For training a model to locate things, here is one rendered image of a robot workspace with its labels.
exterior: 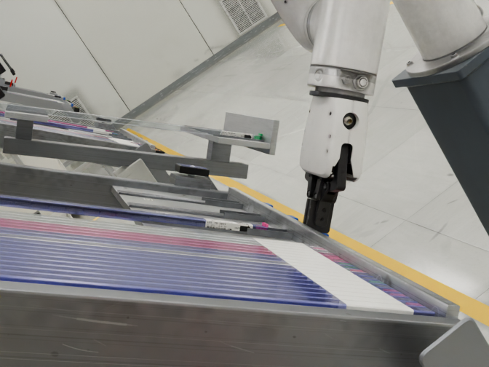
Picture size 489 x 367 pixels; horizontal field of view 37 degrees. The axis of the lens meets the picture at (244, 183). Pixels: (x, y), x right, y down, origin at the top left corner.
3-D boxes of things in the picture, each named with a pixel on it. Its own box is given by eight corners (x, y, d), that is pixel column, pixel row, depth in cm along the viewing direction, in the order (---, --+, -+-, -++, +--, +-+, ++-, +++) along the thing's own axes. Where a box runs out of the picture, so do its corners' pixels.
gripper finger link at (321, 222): (346, 184, 90) (337, 237, 91) (335, 181, 93) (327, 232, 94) (322, 181, 89) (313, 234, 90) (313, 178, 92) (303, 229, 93)
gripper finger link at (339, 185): (356, 176, 86) (335, 201, 90) (346, 124, 90) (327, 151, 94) (346, 175, 85) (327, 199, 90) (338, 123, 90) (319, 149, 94)
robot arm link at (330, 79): (390, 77, 88) (386, 101, 89) (359, 77, 97) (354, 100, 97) (327, 65, 86) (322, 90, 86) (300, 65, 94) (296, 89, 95)
